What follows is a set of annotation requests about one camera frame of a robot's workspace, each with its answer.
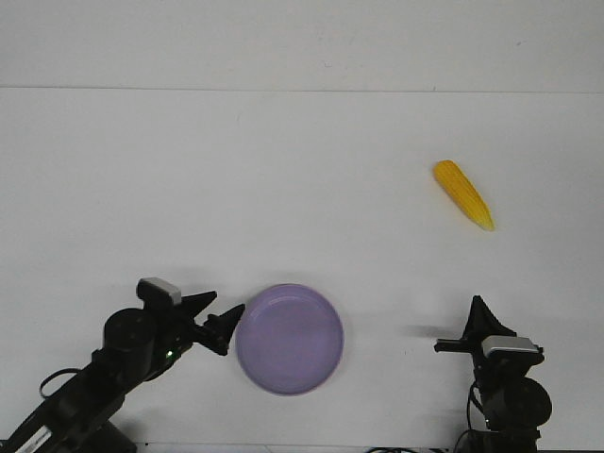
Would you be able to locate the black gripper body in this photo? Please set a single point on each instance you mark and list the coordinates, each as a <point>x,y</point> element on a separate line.
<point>178,334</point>
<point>499,365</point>

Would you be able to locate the yellow corn cob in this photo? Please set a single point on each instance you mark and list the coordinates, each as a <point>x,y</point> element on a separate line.
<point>463,194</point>

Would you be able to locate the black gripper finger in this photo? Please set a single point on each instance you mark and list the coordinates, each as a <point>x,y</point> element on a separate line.
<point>482,323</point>
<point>220,329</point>
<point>193,304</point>

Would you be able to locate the purple round plate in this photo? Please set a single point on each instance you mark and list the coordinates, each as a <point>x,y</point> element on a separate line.
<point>290,339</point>

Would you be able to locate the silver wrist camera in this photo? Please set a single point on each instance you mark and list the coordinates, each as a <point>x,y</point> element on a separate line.
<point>508,344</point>
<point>157,293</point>

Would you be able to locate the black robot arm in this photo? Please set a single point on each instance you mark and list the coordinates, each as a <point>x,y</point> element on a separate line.
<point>139,345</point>
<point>504,407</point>

